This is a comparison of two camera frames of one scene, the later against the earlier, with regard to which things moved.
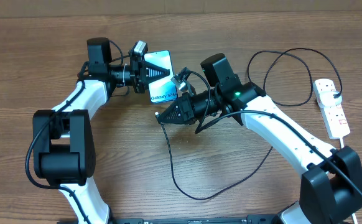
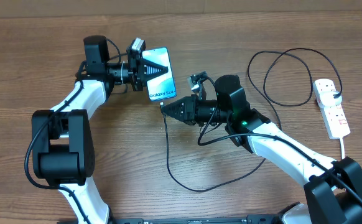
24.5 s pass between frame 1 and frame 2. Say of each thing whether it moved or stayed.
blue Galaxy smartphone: stayed
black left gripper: stayed
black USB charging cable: moved
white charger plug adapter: stayed
